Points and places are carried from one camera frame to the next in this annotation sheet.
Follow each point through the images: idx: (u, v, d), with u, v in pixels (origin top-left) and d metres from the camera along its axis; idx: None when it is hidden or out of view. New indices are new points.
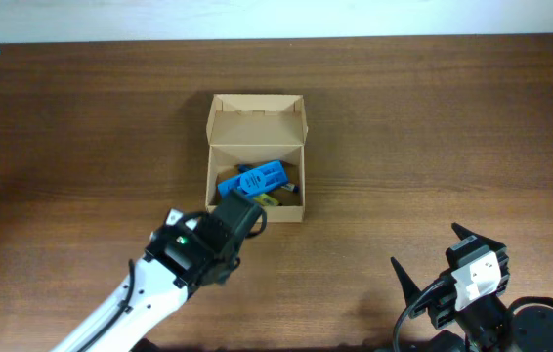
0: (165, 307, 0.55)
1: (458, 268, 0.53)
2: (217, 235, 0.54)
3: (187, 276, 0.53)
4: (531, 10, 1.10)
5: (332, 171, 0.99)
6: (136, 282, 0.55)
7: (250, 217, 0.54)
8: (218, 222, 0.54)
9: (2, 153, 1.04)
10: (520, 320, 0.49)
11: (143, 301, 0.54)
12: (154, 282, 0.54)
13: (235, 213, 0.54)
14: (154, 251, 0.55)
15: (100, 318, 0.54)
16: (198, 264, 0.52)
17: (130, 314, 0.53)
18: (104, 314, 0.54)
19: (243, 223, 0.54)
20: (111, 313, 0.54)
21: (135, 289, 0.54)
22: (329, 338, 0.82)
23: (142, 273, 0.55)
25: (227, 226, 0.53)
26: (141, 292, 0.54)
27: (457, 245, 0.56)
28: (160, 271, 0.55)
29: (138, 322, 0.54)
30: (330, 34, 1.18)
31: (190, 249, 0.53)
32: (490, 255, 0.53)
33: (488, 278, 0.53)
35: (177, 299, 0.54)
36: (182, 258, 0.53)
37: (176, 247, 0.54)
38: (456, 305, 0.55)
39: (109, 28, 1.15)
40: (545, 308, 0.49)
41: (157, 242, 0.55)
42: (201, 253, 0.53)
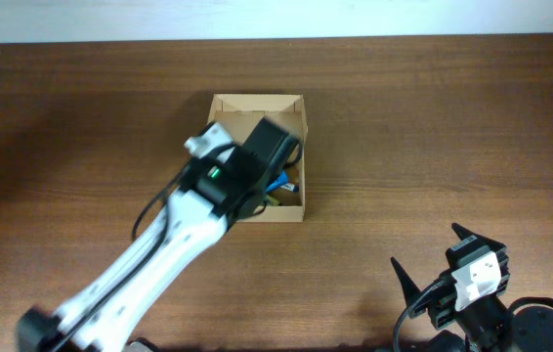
0: (201, 241, 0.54)
1: (458, 268, 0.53)
2: (250, 167, 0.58)
3: (222, 205, 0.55)
4: (525, 9, 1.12)
5: (332, 171, 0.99)
6: (172, 214, 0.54)
7: (283, 147, 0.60)
8: (252, 155, 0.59)
9: (3, 153, 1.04)
10: (520, 320, 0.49)
11: (181, 234, 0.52)
12: (191, 214, 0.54)
13: (269, 148, 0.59)
14: (190, 185, 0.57)
15: (128, 262, 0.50)
16: (234, 195, 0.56)
17: (167, 246, 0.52)
18: (135, 254, 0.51)
19: (276, 155, 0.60)
20: (146, 249, 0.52)
21: (171, 223, 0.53)
22: (329, 338, 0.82)
23: (176, 204, 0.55)
25: (262, 158, 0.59)
26: (178, 225, 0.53)
27: (457, 245, 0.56)
28: (196, 201, 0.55)
29: (173, 257, 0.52)
30: (329, 33, 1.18)
31: (224, 181, 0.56)
32: (490, 256, 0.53)
33: (489, 278, 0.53)
35: (211, 234, 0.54)
36: (215, 189, 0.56)
37: (209, 180, 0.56)
38: (456, 305, 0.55)
39: (109, 27, 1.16)
40: (544, 308, 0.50)
41: (190, 176, 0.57)
42: (236, 184, 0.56)
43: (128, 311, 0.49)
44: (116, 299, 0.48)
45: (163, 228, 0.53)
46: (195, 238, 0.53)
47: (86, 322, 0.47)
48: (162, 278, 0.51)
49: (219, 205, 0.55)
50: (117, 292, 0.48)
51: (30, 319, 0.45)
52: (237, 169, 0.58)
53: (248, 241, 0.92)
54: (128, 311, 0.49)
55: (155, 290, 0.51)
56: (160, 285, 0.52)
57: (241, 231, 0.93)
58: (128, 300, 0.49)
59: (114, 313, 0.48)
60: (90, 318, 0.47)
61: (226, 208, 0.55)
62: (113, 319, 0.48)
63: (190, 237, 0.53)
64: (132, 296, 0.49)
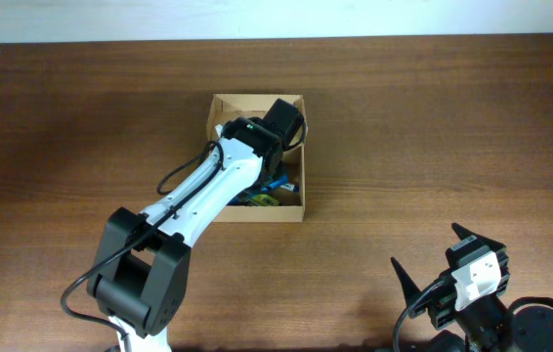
0: (246, 176, 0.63)
1: (458, 268, 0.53)
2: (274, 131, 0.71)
3: (259, 150, 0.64)
4: (522, 9, 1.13)
5: (333, 171, 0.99)
6: (225, 152, 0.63)
7: (295, 121, 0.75)
8: (274, 124, 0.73)
9: (3, 153, 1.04)
10: (520, 319, 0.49)
11: (235, 163, 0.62)
12: (238, 153, 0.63)
13: (288, 117, 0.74)
14: (228, 136, 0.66)
15: (195, 179, 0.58)
16: (267, 143, 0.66)
17: (225, 170, 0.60)
18: (199, 174, 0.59)
19: (291, 128, 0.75)
20: (209, 172, 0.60)
21: (225, 156, 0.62)
22: (329, 338, 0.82)
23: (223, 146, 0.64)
25: (280, 126, 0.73)
26: (231, 158, 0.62)
27: (457, 244, 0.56)
28: (238, 145, 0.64)
29: (231, 181, 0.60)
30: (329, 33, 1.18)
31: (257, 134, 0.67)
32: (490, 256, 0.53)
33: (489, 277, 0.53)
35: (254, 170, 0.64)
36: (251, 139, 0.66)
37: (246, 131, 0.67)
38: (455, 304, 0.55)
39: (109, 27, 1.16)
40: (544, 308, 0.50)
41: (228, 129, 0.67)
42: (267, 137, 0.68)
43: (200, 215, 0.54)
44: (191, 203, 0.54)
45: (219, 158, 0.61)
46: (246, 169, 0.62)
47: (169, 216, 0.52)
48: (222, 196, 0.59)
49: (257, 150, 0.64)
50: (192, 198, 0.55)
51: (117, 218, 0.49)
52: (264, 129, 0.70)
53: (248, 241, 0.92)
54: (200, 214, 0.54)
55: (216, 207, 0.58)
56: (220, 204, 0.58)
57: (241, 231, 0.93)
58: (200, 206, 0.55)
59: (191, 213, 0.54)
60: (172, 214, 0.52)
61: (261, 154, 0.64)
62: (190, 217, 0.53)
63: (242, 166, 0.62)
64: (203, 201, 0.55)
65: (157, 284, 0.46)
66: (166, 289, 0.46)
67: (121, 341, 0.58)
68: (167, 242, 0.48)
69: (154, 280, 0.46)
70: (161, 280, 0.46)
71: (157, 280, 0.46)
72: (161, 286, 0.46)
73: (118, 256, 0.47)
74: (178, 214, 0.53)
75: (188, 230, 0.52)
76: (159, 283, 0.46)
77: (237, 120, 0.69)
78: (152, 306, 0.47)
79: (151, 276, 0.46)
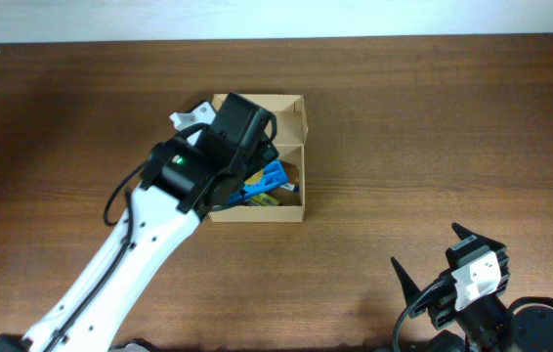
0: (169, 242, 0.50)
1: (458, 267, 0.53)
2: (222, 147, 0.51)
3: (190, 196, 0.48)
4: (531, 10, 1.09)
5: (333, 171, 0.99)
6: (135, 217, 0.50)
7: (253, 123, 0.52)
8: (221, 135, 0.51)
9: (2, 153, 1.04)
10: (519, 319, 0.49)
11: (145, 238, 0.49)
12: (155, 212, 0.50)
13: (238, 120, 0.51)
14: (150, 177, 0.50)
15: (95, 273, 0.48)
16: (204, 178, 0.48)
17: (132, 250, 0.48)
18: (104, 261, 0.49)
19: (251, 130, 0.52)
20: (112, 257, 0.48)
21: (134, 227, 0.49)
22: (329, 338, 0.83)
23: (140, 201, 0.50)
25: (230, 138, 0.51)
26: (142, 229, 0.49)
27: (457, 245, 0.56)
28: (159, 198, 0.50)
29: (142, 261, 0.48)
30: (330, 33, 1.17)
31: (189, 167, 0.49)
32: (490, 256, 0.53)
33: (488, 278, 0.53)
35: (181, 230, 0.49)
36: (180, 178, 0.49)
37: (172, 167, 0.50)
38: (456, 304, 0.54)
39: (109, 27, 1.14)
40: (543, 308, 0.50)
41: (150, 165, 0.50)
42: (205, 166, 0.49)
43: (100, 326, 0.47)
44: (84, 317, 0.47)
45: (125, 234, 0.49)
46: (162, 240, 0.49)
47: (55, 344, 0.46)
48: (132, 287, 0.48)
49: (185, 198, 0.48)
50: (85, 308, 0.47)
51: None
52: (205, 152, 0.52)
53: (248, 241, 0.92)
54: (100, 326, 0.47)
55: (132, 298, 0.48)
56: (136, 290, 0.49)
57: (241, 231, 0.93)
58: (95, 318, 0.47)
59: (85, 330, 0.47)
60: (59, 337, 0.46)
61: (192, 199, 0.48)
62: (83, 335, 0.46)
63: (155, 240, 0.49)
64: (103, 307, 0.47)
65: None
66: None
67: None
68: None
69: None
70: None
71: None
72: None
73: None
74: (66, 336, 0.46)
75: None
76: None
77: (168, 145, 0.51)
78: None
79: None
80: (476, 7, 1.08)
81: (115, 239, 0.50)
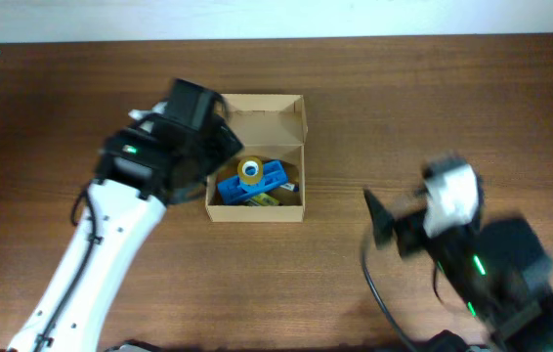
0: (135, 231, 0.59)
1: (433, 182, 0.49)
2: (177, 132, 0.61)
3: (150, 179, 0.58)
4: (533, 10, 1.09)
5: (334, 172, 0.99)
6: (98, 211, 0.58)
7: (200, 106, 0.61)
8: (173, 119, 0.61)
9: (1, 153, 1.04)
10: (491, 289, 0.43)
11: (109, 231, 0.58)
12: (114, 205, 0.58)
13: (187, 106, 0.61)
14: (106, 170, 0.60)
15: (68, 273, 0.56)
16: (160, 159, 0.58)
17: (101, 245, 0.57)
18: (74, 261, 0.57)
19: (199, 113, 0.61)
20: (82, 254, 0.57)
21: (99, 221, 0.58)
22: (329, 338, 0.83)
23: (97, 198, 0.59)
25: (182, 121, 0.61)
26: (106, 222, 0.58)
27: (436, 162, 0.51)
28: (116, 189, 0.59)
29: (109, 252, 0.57)
30: (329, 33, 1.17)
31: (144, 155, 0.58)
32: (467, 172, 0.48)
33: (464, 199, 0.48)
35: (145, 216, 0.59)
36: (138, 165, 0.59)
37: (128, 155, 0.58)
38: (427, 228, 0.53)
39: (109, 27, 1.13)
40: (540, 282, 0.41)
41: (106, 160, 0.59)
42: (160, 151, 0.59)
43: (82, 318, 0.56)
44: (66, 313, 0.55)
45: (91, 230, 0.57)
46: (128, 231, 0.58)
47: (42, 347, 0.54)
48: (106, 279, 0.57)
49: (145, 187, 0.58)
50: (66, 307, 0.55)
51: None
52: (162, 138, 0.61)
53: (248, 241, 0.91)
54: (81, 321, 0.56)
55: (106, 288, 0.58)
56: (108, 281, 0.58)
57: (241, 231, 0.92)
58: (76, 314, 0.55)
59: (69, 327, 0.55)
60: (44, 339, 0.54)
61: (154, 182, 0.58)
62: (68, 332, 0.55)
63: (121, 232, 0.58)
64: (82, 302, 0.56)
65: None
66: None
67: None
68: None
69: None
70: None
71: None
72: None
73: None
74: (51, 336, 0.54)
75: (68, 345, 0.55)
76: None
77: (121, 137, 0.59)
78: None
79: None
80: (477, 7, 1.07)
81: (81, 235, 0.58)
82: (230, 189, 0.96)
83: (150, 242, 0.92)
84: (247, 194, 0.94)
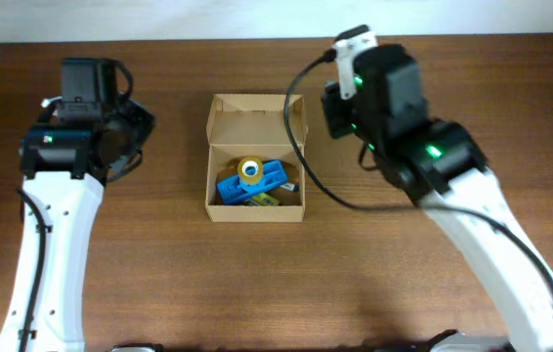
0: (84, 207, 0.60)
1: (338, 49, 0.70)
2: (83, 110, 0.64)
3: (77, 158, 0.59)
4: (533, 10, 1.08)
5: (334, 172, 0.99)
6: (38, 201, 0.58)
7: (101, 76, 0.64)
8: (78, 98, 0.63)
9: (2, 153, 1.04)
10: (402, 111, 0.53)
11: (58, 214, 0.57)
12: (53, 192, 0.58)
13: (86, 81, 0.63)
14: (30, 166, 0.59)
15: (28, 268, 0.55)
16: (83, 136, 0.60)
17: (53, 232, 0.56)
18: (29, 254, 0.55)
19: (103, 85, 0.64)
20: (35, 244, 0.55)
21: (42, 209, 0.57)
22: (329, 338, 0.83)
23: (33, 191, 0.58)
25: (86, 97, 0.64)
26: (50, 208, 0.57)
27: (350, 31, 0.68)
28: (49, 176, 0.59)
29: (63, 233, 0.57)
30: (328, 33, 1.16)
31: (62, 140, 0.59)
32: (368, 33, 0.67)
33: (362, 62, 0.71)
35: (88, 192, 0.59)
36: (61, 151, 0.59)
37: (47, 145, 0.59)
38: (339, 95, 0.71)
39: (109, 27, 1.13)
40: (418, 102, 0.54)
41: (28, 156, 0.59)
42: (76, 130, 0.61)
43: (58, 301, 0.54)
44: (42, 302, 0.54)
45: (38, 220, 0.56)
46: (76, 208, 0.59)
47: (26, 342, 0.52)
48: (68, 258, 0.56)
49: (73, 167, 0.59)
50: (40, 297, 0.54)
51: None
52: (70, 123, 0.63)
53: (248, 241, 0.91)
54: (57, 304, 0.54)
55: (73, 268, 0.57)
56: (74, 261, 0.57)
57: (240, 231, 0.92)
58: (51, 300, 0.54)
59: (48, 314, 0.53)
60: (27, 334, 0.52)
61: (82, 159, 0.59)
62: (49, 319, 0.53)
63: (69, 211, 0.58)
64: (52, 286, 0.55)
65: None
66: None
67: None
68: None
69: None
70: None
71: None
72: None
73: None
74: (33, 329, 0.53)
75: (56, 330, 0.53)
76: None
77: (34, 131, 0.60)
78: None
79: None
80: (477, 7, 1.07)
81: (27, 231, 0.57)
82: (230, 190, 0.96)
83: (150, 242, 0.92)
84: (247, 194, 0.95)
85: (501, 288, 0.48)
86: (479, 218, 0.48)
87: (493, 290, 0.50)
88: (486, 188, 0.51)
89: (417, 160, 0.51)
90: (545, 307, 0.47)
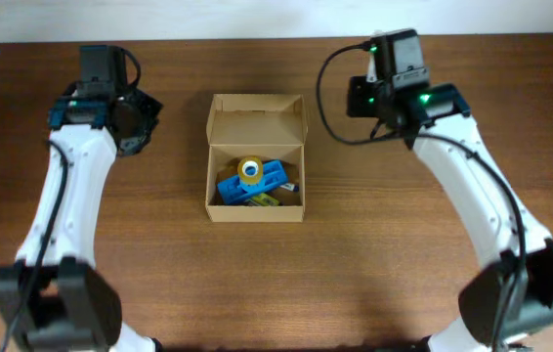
0: (102, 153, 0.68)
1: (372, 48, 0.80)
2: (98, 89, 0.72)
3: (97, 121, 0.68)
4: (531, 7, 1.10)
5: (334, 172, 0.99)
6: (63, 146, 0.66)
7: (110, 63, 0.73)
8: (95, 78, 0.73)
9: (2, 153, 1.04)
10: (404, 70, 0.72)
11: (79, 154, 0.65)
12: (76, 139, 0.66)
13: (101, 65, 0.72)
14: (59, 123, 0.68)
15: (51, 194, 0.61)
16: (102, 107, 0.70)
17: (74, 167, 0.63)
18: (53, 184, 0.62)
19: (113, 69, 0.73)
20: (59, 175, 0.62)
21: (66, 151, 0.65)
22: (329, 338, 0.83)
23: (60, 139, 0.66)
25: (101, 77, 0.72)
26: (73, 150, 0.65)
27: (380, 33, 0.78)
28: (74, 129, 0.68)
29: (84, 167, 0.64)
30: (329, 33, 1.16)
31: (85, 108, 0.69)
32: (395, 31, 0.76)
33: None
35: (106, 143, 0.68)
36: (84, 115, 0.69)
37: (73, 111, 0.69)
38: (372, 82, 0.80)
39: (109, 27, 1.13)
40: (419, 66, 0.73)
41: (57, 116, 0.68)
42: (96, 102, 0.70)
43: (76, 216, 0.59)
44: (62, 216, 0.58)
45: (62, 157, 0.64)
46: (94, 152, 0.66)
47: (48, 244, 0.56)
48: (86, 187, 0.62)
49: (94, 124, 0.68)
50: (60, 213, 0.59)
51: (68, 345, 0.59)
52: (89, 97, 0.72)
53: (248, 241, 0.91)
54: (75, 219, 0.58)
55: (91, 196, 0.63)
56: (92, 191, 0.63)
57: (240, 231, 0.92)
58: (70, 215, 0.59)
59: (66, 226, 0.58)
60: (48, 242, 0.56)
61: (103, 121, 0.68)
62: (67, 230, 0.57)
63: (89, 153, 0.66)
64: (71, 205, 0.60)
65: (75, 306, 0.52)
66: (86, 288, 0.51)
67: None
68: (61, 265, 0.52)
69: (73, 296, 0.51)
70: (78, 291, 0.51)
71: (73, 296, 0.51)
72: (83, 307, 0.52)
73: (21, 308, 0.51)
74: (54, 237, 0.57)
75: (72, 238, 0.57)
76: (83, 306, 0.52)
77: (62, 102, 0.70)
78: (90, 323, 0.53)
79: (66, 297, 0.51)
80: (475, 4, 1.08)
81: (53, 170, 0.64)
82: (230, 190, 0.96)
83: (151, 242, 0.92)
84: (247, 194, 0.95)
85: (471, 205, 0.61)
86: (456, 148, 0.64)
87: (467, 212, 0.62)
88: (462, 124, 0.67)
89: (412, 105, 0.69)
90: (503, 216, 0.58)
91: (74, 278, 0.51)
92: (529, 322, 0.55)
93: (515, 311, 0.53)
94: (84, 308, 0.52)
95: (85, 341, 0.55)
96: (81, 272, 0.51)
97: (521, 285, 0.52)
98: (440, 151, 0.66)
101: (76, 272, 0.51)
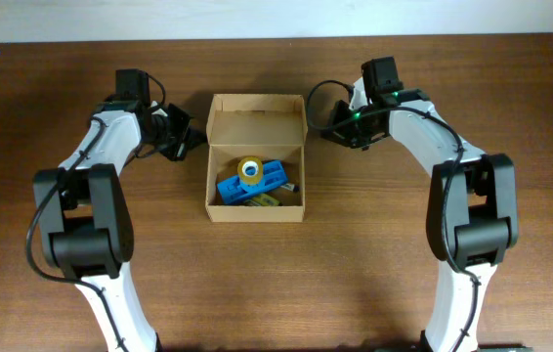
0: (132, 130, 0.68)
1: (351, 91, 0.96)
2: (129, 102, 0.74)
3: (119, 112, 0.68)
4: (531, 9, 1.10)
5: (334, 171, 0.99)
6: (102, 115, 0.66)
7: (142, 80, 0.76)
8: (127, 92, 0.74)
9: (1, 153, 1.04)
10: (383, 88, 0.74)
11: (116, 120, 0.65)
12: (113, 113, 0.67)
13: (131, 80, 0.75)
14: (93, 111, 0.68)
15: (89, 138, 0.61)
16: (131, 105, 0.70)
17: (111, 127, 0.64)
18: (92, 134, 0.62)
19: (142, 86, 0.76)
20: (97, 130, 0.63)
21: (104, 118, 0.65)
22: (329, 338, 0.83)
23: (103, 113, 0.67)
25: (132, 92, 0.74)
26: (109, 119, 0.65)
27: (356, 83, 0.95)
28: (110, 112, 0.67)
29: (120, 126, 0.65)
30: (328, 33, 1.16)
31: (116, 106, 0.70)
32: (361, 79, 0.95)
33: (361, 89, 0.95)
35: (134, 126, 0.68)
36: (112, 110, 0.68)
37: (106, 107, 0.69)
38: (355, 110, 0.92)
39: (109, 27, 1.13)
40: (397, 83, 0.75)
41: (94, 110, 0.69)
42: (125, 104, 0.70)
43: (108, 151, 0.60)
44: (98, 147, 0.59)
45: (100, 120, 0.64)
46: (128, 121, 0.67)
47: (82, 160, 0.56)
48: (117, 139, 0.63)
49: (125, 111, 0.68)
50: (96, 145, 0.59)
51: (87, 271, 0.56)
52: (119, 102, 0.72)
53: (248, 241, 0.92)
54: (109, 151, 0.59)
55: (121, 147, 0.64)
56: (122, 144, 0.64)
57: (240, 231, 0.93)
58: (105, 148, 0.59)
59: (101, 154, 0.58)
60: (84, 157, 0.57)
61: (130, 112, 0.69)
62: (104, 155, 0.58)
63: (124, 120, 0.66)
64: (107, 143, 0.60)
65: (101, 204, 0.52)
66: (109, 187, 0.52)
67: (97, 301, 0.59)
68: (91, 168, 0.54)
69: (98, 195, 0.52)
70: (103, 189, 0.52)
71: (100, 194, 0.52)
72: (105, 208, 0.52)
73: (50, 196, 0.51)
74: (89, 155, 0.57)
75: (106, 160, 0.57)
76: (105, 205, 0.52)
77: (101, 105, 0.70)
78: (107, 226, 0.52)
79: (93, 195, 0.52)
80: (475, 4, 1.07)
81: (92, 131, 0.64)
82: (230, 190, 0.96)
83: (150, 241, 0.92)
84: (247, 194, 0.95)
85: (424, 148, 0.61)
86: (411, 111, 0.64)
87: (422, 155, 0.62)
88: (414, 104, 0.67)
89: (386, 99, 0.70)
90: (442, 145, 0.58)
91: (103, 175, 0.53)
92: (480, 238, 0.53)
93: (457, 214, 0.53)
94: (106, 207, 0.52)
95: (101, 256, 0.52)
96: (109, 173, 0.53)
97: (455, 185, 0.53)
98: (402, 118, 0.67)
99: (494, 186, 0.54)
101: (106, 172, 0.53)
